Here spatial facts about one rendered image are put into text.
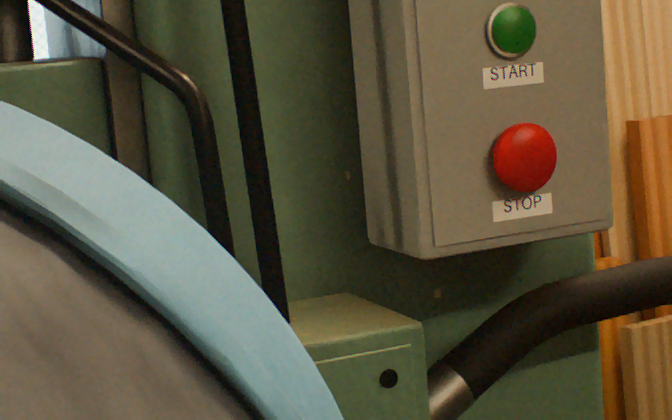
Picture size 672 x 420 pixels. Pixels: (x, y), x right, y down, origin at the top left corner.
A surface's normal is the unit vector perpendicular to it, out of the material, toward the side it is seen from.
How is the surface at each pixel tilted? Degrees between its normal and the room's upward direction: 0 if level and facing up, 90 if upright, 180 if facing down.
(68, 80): 90
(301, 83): 90
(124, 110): 90
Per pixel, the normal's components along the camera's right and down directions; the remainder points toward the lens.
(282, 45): 0.38, 0.09
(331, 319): -0.09, -0.99
